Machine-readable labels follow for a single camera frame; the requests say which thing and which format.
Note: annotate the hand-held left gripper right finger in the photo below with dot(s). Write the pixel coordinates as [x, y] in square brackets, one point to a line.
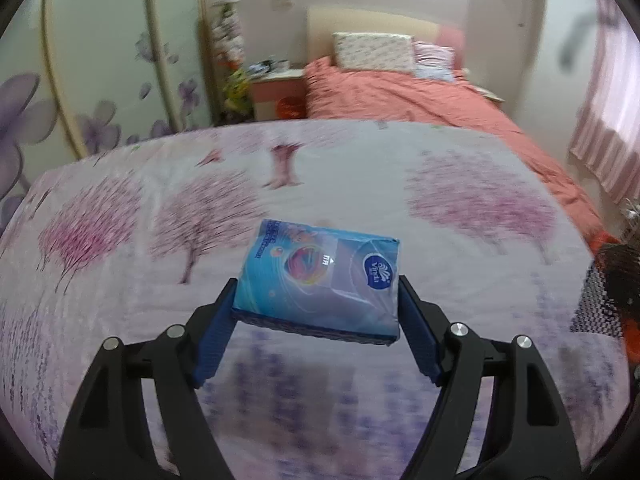
[420, 340]

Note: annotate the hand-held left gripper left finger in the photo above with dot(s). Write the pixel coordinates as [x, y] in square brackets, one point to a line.
[215, 345]

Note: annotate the blue tissue packet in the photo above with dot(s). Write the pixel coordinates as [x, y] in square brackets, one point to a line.
[310, 270]

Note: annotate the red plastic basket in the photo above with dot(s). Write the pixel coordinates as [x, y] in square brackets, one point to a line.
[600, 305]

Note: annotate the floral printed tablecloth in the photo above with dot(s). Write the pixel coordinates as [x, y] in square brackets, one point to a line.
[125, 240]

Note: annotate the bed with salmon blanket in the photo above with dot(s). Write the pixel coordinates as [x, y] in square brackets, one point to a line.
[400, 95]

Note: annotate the small red bin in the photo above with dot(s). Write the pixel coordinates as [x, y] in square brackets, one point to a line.
[291, 108]

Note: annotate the beige bedside table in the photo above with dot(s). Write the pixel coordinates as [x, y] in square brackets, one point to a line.
[489, 95]

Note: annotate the pink and white nightstand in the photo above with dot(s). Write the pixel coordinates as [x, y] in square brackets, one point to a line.
[265, 91]

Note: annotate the striped pink pillow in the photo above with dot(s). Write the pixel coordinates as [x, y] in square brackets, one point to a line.
[434, 60]

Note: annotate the tall plush toy tube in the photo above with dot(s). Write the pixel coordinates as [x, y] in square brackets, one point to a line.
[231, 60]

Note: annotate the pink curtain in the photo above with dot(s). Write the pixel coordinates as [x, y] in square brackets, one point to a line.
[610, 125]

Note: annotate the floral white pillow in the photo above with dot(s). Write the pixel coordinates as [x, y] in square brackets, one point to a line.
[372, 52]

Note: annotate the beige and pink headboard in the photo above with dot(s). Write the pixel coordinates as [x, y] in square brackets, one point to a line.
[370, 20]

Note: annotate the floral sliding door wardrobe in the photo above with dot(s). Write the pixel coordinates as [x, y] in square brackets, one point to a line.
[100, 35]

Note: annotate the white wall socket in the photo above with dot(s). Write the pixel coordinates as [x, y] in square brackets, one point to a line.
[280, 4]

